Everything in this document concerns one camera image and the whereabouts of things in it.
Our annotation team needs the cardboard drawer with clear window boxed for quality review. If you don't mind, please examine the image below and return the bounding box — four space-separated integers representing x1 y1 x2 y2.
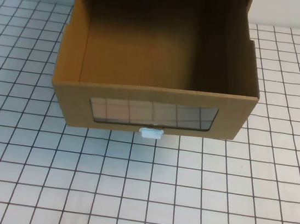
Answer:
45 0 273 153

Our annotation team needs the white black grid tablecloth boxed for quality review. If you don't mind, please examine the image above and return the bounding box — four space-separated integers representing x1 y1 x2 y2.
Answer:
0 0 300 224

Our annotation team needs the white plastic drawer handle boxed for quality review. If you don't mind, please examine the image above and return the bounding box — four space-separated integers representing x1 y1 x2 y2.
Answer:
138 126 165 142

